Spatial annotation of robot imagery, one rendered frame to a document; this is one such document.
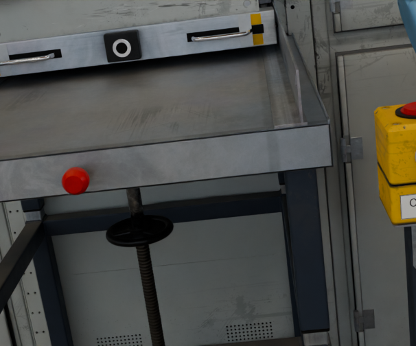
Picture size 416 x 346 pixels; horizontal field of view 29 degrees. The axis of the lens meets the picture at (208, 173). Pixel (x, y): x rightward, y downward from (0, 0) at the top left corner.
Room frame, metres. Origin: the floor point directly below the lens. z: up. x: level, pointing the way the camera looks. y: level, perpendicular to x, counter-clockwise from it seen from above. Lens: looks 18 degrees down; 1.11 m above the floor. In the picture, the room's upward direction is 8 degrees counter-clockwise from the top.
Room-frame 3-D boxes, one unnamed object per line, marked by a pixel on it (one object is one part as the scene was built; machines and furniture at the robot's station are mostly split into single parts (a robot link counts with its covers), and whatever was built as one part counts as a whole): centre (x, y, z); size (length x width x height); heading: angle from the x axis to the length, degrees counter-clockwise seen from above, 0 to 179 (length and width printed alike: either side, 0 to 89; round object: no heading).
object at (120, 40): (1.40, 0.12, 0.90); 0.06 x 0.03 x 0.05; 86
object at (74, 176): (0.92, 0.16, 0.82); 0.04 x 0.03 x 0.03; 176
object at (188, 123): (1.28, 0.13, 0.82); 0.68 x 0.62 x 0.06; 176
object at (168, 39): (1.44, 0.12, 0.90); 0.54 x 0.05 x 0.06; 86
